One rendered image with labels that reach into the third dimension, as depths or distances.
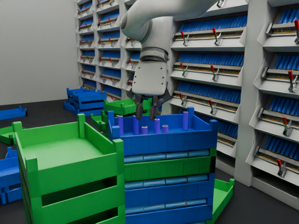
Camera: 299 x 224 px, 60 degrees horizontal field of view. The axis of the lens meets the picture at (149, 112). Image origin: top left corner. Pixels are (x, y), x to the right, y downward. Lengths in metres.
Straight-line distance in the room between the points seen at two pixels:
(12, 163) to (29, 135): 0.72
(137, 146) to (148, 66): 0.23
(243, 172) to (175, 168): 0.73
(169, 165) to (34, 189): 0.36
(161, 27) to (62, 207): 0.53
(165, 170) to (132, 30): 0.40
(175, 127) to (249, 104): 0.51
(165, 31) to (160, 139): 0.31
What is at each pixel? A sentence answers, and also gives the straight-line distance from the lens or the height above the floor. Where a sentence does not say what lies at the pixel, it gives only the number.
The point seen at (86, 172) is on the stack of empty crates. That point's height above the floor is 0.42.
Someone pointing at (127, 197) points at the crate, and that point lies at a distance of 0.77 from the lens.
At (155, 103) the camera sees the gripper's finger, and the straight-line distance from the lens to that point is 0.73.
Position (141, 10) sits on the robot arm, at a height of 0.78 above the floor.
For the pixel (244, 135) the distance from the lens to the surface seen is 1.39.
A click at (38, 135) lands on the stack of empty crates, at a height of 0.43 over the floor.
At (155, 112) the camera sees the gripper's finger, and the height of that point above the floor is 0.51.
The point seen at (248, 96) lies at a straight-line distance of 1.34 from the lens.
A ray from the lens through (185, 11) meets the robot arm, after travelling 0.70.
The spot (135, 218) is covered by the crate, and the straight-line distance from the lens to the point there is 0.81.
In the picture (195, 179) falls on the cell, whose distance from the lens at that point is 0.81.
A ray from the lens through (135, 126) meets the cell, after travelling 0.85.
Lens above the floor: 0.68
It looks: 14 degrees down
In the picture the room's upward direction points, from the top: straight up
